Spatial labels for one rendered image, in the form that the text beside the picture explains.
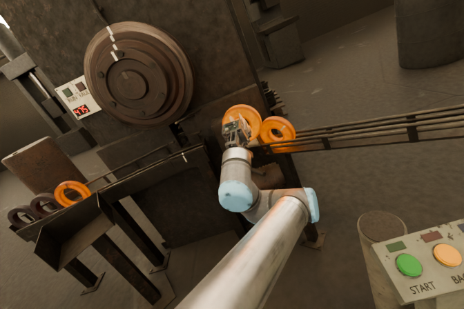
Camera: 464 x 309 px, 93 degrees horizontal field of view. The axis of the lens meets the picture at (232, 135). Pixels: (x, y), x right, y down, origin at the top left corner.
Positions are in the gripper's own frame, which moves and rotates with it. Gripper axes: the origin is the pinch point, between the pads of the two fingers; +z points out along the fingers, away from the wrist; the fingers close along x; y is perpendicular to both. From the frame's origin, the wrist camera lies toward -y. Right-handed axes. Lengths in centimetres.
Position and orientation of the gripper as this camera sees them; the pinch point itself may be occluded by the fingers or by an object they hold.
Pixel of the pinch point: (239, 119)
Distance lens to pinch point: 86.1
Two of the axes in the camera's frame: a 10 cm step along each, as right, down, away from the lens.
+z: 0.4, -6.9, 7.2
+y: -4.0, -6.7, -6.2
